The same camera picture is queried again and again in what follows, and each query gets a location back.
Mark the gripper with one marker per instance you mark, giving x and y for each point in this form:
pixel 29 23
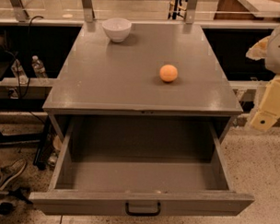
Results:
pixel 278 50

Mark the grey top drawer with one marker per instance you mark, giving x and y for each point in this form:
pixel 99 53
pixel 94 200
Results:
pixel 107 161

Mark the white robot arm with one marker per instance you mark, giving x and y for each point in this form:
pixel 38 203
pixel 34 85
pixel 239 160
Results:
pixel 272 59

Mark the orange ball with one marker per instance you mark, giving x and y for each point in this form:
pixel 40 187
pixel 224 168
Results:
pixel 168 73

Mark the white ceramic bowl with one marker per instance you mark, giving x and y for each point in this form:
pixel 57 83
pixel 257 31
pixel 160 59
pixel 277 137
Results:
pixel 117 29

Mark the grey metal cabinet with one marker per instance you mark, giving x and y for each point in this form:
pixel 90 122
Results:
pixel 102 76

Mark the clear plastic water bottle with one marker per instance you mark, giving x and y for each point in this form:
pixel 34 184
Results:
pixel 39 68

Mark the grey sneaker shoe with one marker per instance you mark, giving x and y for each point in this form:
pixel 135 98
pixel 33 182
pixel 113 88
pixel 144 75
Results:
pixel 11 172

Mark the metal railing post right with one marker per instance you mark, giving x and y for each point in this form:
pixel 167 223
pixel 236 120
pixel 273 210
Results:
pixel 190 11

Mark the metal railing post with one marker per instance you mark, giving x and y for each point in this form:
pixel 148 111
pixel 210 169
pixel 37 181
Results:
pixel 190 11
pixel 89 15

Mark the metal railing post middle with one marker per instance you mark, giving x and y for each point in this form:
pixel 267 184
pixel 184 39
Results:
pixel 89 15

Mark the black drawer handle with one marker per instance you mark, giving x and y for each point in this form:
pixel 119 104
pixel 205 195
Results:
pixel 140 211

